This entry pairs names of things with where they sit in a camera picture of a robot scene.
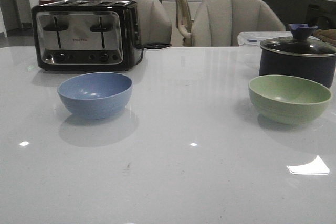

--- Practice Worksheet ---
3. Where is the black and chrome toaster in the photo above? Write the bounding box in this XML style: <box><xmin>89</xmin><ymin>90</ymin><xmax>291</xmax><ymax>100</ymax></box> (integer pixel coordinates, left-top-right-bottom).
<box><xmin>31</xmin><ymin>0</ymin><xmax>143</xmax><ymax>71</ymax></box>

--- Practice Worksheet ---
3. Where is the blue bowl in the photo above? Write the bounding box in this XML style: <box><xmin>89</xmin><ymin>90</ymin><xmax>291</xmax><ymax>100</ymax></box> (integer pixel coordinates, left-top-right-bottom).
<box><xmin>57</xmin><ymin>72</ymin><xmax>133</xmax><ymax>119</ymax></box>

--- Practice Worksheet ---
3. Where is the beige armchair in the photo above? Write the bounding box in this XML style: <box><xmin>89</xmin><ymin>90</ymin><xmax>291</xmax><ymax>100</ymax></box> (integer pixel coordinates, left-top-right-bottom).
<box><xmin>191</xmin><ymin>0</ymin><xmax>286</xmax><ymax>47</ymax></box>
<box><xmin>103</xmin><ymin>0</ymin><xmax>172</xmax><ymax>44</ymax></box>

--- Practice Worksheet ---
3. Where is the green bowl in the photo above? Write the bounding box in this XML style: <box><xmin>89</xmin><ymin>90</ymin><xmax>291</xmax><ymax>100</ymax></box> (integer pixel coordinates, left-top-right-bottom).
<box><xmin>248</xmin><ymin>74</ymin><xmax>333</xmax><ymax>125</ymax></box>

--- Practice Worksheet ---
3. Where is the beige armchair right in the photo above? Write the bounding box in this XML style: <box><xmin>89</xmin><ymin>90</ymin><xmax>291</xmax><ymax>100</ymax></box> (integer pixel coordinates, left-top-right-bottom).
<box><xmin>191</xmin><ymin>0</ymin><xmax>286</xmax><ymax>47</ymax></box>

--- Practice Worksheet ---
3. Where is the beige office chair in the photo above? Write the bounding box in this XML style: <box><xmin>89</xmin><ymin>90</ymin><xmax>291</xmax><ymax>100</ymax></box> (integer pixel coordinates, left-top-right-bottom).
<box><xmin>175</xmin><ymin>0</ymin><xmax>193</xmax><ymax>47</ymax></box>

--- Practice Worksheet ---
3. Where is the black toaster power cord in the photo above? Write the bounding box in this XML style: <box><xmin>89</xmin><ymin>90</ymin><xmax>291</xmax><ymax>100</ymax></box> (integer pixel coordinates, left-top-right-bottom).
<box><xmin>136</xmin><ymin>42</ymin><xmax>173</xmax><ymax>65</ymax></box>

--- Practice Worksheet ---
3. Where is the dark blue cooking pot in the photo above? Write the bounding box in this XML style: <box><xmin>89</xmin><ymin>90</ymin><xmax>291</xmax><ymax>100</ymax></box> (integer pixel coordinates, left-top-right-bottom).
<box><xmin>259</xmin><ymin>49</ymin><xmax>335</xmax><ymax>88</ymax></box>

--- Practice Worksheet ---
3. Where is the glass pot lid blue knob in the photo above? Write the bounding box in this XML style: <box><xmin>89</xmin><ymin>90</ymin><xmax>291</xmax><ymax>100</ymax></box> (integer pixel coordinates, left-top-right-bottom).
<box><xmin>260</xmin><ymin>23</ymin><xmax>335</xmax><ymax>57</ymax></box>

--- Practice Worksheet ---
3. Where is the clear plastic storage container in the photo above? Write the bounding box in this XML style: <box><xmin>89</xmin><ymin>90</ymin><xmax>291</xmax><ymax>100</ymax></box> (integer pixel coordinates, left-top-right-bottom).
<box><xmin>237</xmin><ymin>30</ymin><xmax>320</xmax><ymax>70</ymax></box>

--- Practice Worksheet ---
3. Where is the red waste bin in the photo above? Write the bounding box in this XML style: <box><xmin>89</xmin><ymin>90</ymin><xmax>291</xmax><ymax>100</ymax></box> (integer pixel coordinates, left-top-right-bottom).
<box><xmin>39</xmin><ymin>0</ymin><xmax>53</xmax><ymax>5</ymax></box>

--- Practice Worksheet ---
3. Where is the beige armchair left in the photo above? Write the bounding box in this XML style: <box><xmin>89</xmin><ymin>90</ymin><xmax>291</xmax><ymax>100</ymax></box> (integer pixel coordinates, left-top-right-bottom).
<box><xmin>103</xmin><ymin>0</ymin><xmax>172</xmax><ymax>44</ymax></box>

